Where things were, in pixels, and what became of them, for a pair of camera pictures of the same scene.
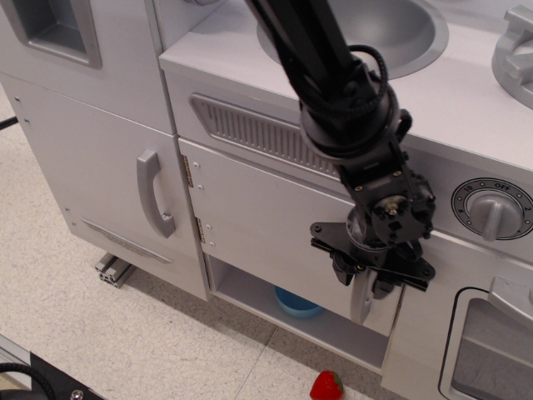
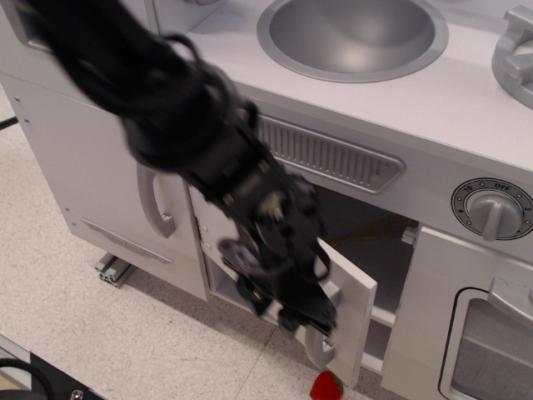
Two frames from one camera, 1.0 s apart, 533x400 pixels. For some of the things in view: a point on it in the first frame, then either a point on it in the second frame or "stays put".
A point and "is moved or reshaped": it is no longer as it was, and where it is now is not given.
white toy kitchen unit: (176, 148) stays put
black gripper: (356, 249) -> (283, 270)
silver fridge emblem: (124, 242) stays put
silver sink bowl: (408, 33) stays put
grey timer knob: (493, 208) stays put
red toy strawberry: (327, 386) stays put
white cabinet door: (261, 222) is moved or reshaped
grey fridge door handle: (147, 166) stays put
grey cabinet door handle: (361, 294) -> (315, 339)
